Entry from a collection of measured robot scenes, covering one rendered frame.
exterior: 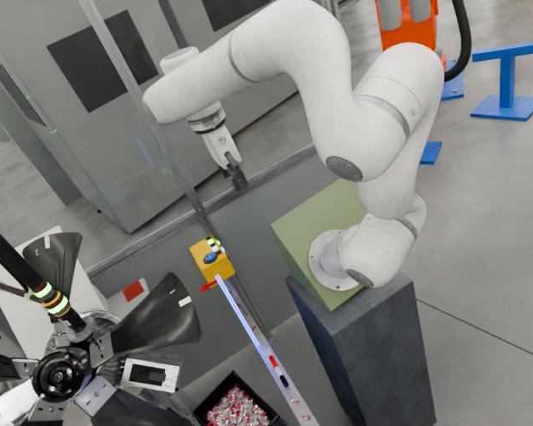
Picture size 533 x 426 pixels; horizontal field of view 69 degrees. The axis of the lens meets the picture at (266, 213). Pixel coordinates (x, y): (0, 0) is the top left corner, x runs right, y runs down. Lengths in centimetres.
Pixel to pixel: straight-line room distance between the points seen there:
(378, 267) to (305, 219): 47
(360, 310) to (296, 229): 31
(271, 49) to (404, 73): 18
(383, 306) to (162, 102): 85
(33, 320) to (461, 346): 185
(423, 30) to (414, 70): 377
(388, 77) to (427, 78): 5
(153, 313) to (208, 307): 101
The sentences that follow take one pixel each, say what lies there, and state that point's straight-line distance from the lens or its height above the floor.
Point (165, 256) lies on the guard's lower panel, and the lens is 186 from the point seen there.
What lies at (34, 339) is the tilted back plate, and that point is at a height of 115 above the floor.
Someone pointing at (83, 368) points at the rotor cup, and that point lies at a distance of 111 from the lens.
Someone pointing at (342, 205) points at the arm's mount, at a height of 111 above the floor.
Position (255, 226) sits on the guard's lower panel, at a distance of 194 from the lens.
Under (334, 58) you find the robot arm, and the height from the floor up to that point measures 173.
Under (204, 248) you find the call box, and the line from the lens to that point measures 143.
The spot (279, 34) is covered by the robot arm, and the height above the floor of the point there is 178.
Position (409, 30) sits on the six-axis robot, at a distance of 434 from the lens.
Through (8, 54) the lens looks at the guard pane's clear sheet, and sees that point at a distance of 158.
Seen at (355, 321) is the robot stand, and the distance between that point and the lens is 121.
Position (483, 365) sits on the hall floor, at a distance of 219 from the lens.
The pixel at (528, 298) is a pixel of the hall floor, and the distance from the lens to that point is 244.
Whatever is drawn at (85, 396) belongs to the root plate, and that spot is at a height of 113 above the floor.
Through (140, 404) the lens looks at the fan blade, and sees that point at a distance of 120.
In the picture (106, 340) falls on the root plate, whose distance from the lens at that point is 117.
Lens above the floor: 189
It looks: 34 degrees down
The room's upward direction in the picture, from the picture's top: 23 degrees counter-clockwise
